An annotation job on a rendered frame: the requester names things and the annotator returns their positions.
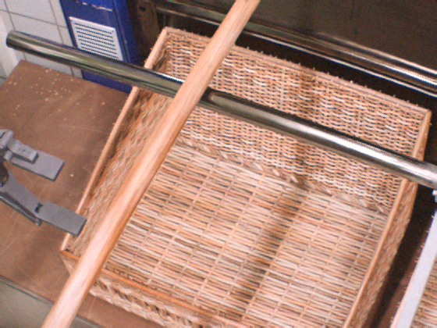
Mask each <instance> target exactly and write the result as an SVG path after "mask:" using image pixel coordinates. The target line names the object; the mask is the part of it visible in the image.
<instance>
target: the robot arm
mask: <svg viewBox="0 0 437 328"><path fill-rule="evenodd" d="M13 135H14V133H13V132H12V131H11V130H0V200H1V201H3V202H4V203H6V204H7V205H8V206H10V208H12V209H14V210H15V211H17V212H18V213H20V214H22V215H23V216H25V217H26V218H27V219H29V220H30V221H31V222H33V223H35V224H36V226H40V225H41V224H42V223H43V222H44V223H47V224H50V225H52V226H55V227H57V228H59V229H60V230H64V231H65V232H68V233H70V234H72V235H74V236H76V237H79V235H80V233H81V231H82V229H83V228H84V226H85V225H86V223H87V219H86V217H84V216H81V215H78V214H77V213H75V212H72V211H69V210H68V209H64V208H63V207H60V206H59V205H55V204H54V203H51V202H49V201H46V202H45V203H44V202H42V201H41V200H40V199H39V198H37V197H36V196H35V195H34V194H32V193H31V191H29V190H27V189H26V188H25V187H24V186H23V185H22V184H20V183H19V182H18V181H17V180H15V176H14V174H13V173H11V171H10V170H8V169H6V168H5V167H4V161H7V162H9V163H10V162H11V163H12V164H13V165H14V166H16V167H18V168H21V169H25V170H27V171H29V172H31V173H34V174H36V175H38V176H41V177H43V178H45V179H47V180H50V181H52V182H55V181H56V179H57V176H58V175H59V174H60V172H61V171H62V168H63V166H64V165H65V162H64V160H62V159H60V158H56V157H53V156H51V155H48V154H46V153H44V152H41V151H38V150H37V149H35V148H31V147H28V146H26V145H24V144H22V145H21V143H20V142H19V141H18V140H16V139H15V140H14V139H13V138H12V137H13ZM13 157H14V158H13ZM12 158H13V159H12ZM11 160H12V161H11ZM5 176H7V178H6V180H5V182H3V180H4V179H5Z"/></svg>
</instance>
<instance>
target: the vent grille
mask: <svg viewBox="0 0 437 328"><path fill-rule="evenodd" d="M70 22H71V24H72V28H73V32H74V34H75V35H74V36H75V38H76V41H77V45H78V48H79V49H81V48H82V49H84V50H86V51H89V52H94V53H97V54H99V55H100V54H101V55H105V56H108V57H110V58H111V57H112V58H114V59H118V60H120V61H123V57H122V53H121V49H120V46H119V42H118V38H117V34H116V32H115V28H110V27H107V26H102V25H99V24H96V23H91V22H88V21H87V22H86V21H84V20H78V19H76V18H73V17H70Z"/></svg>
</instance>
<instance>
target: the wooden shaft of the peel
mask: <svg viewBox="0 0 437 328"><path fill-rule="evenodd" d="M260 1H261V0H237V1H236V2H235V4H234V6H233V7H232V8H231V9H230V11H229V12H228V14H227V15H226V18H225V19H224V21H223V22H222V24H221V25H220V27H219V28H218V30H217V31H216V32H215V34H214V36H213V38H212V39H211V40H210V41H209V43H208V45H207V47H206V48H205V49H204V52H203V54H202V55H201V57H200V58H199V59H198V61H197V63H196V64H195V66H194V68H193V69H192V70H191V71H190V74H189V75H188V77H187V78H186V80H185V81H184V83H183V85H182V87H181V88H180V89H179V91H178V92H177V94H176V96H175V98H174V99H173V100H172V102H171V104H170V106H169V107H168V108H167V110H166V112H165V113H164V115H163V116H162V118H161V119H160V121H159V123H158V125H157V126H156V128H155V129H154V132H153V134H152V135H151V137H150V139H149V141H148V142H147V143H146V145H145V147H144V149H143V150H142V151H141V153H140V154H139V156H138V158H137V160H136V161H135V163H134V164H133V168H132V169H131V170H130V172H129V174H128V176H127V177H126V179H125V180H124V181H123V183H122V186H121V188H120V189H119V191H118V193H117V194H116V196H115V197H114V198H113V201H112V203H111V205H110V206H109V207H108V209H107V212H106V213H105V215H104V216H103V218H102V220H101V223H100V224H99V225H98V227H97V229H96V231H95V233H94V234H93V236H92V237H91V240H90V242H88V244H87V247H86V249H85V250H84V251H83V254H82V256H81V257H80V258H79V262H78V263H77V264H76V267H75V269H73V272H72V274H71V275H70V276H69V279H68V280H67V281H66V285H65V286H64V288H63V290H62V291H61V293H60V295H59V296H58V299H57V300H56V302H55V304H54V305H53V307H52V310H51V311H50V313H49V315H48V317H47V319H46V320H45V322H44V323H43V325H42V327H41V328H69V326H70V324H72V321H73V320H74V318H75V316H76V314H77V313H78V310H79V309H80V307H81V305H82V304H83V302H84V299H85V298H86V296H87V294H88V292H89V291H90V290H91V287H92V285H93V284H94V281H95V280H96V279H97V277H98V274H99V273H100V272H101V268H102V267H103V265H104V264H105V262H106V260H107V258H108V257H109V255H110V253H111V251H112V249H113V248H114V246H115V245H116V242H117V240H118V239H119V237H120V235H121V234H122V233H123V230H124V228H125V226H126V224H127V223H128V222H129V221H130V217H131V216H132V214H133V212H134V210H135V209H136V207H137V206H138V203H139V201H140V200H141V198H142V197H143V195H144V193H145V191H146V190H147V188H148V186H149V185H150V184H151V181H152V179H153V177H154V176H155V174H156V173H157V171H158V169H159V167H160V165H161V164H162V162H163V160H164V159H165V157H166V156H167V154H168V152H169V150H170V148H171V147H172V145H173V143H174V142H175V141H176V139H177V137H178V136H179V133H180V131H181V130H182V128H183V126H184V124H185V122H186V121H187V119H188V118H189V116H190V114H191V113H192V111H193V109H194V107H195V105H196V104H197V103H198V102H199V100H200V98H201V96H202V94H203V93H204V91H205V89H206V88H207V86H208V85H209V83H210V82H211V80H212V78H213V77H214V75H215V73H216V72H217V70H218V68H219V67H220V66H221V65H222V62H223V61H224V59H225V57H226V56H227V53H228V52H229V50H230V49H231V47H232V46H233V44H234V42H235V41H236V39H237V38H238V37H239V35H240V33H241V32H242V30H243V27H244V26H245V25H246V23H247V21H248V20H249V19H250V17H251V15H252V14H253V13H254V10H255V8H257V6H258V3H260Z"/></svg>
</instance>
